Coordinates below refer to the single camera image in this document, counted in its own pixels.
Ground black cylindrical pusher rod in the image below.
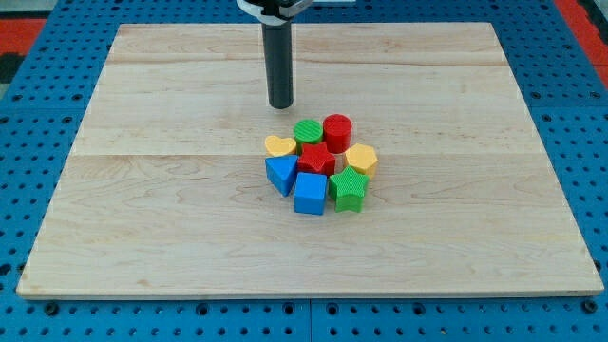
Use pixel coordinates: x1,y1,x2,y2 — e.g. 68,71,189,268
262,21,294,109

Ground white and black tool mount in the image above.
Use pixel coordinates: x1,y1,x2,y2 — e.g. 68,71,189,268
237,0,313,25

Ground blue cube block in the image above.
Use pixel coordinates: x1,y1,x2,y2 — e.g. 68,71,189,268
294,172,327,216

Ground light wooden board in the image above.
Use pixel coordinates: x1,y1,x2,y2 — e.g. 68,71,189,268
17,23,604,300

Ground green cylinder block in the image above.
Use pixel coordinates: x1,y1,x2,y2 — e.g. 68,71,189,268
293,119,323,154

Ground yellow heart block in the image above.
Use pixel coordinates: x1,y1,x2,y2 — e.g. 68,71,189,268
264,135,297,157

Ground red cylinder block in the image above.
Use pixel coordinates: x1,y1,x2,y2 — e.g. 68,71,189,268
323,113,352,154

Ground red star block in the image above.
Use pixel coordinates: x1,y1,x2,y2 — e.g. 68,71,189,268
297,142,336,177

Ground blue triangle block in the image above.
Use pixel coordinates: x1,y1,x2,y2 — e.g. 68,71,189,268
265,155,298,197

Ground yellow hexagon block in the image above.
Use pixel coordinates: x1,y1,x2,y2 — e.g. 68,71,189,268
344,143,379,179

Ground green star block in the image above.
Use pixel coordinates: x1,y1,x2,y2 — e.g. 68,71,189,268
328,166,370,213

